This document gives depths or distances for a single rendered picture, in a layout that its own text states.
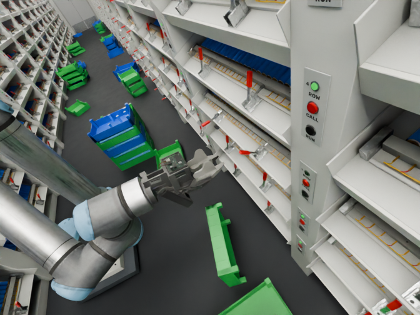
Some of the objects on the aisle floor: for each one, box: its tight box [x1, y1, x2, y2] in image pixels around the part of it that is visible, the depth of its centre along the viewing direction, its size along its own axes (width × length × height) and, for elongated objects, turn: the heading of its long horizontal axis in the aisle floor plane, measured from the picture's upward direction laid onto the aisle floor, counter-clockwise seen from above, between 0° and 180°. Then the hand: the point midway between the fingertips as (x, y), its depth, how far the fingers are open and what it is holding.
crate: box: [116, 135, 156, 171], centre depth 169 cm, size 30×20×8 cm
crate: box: [205, 203, 247, 287], centre depth 93 cm, size 8×30×20 cm, turn 25°
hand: (217, 163), depth 58 cm, fingers open, 3 cm apart
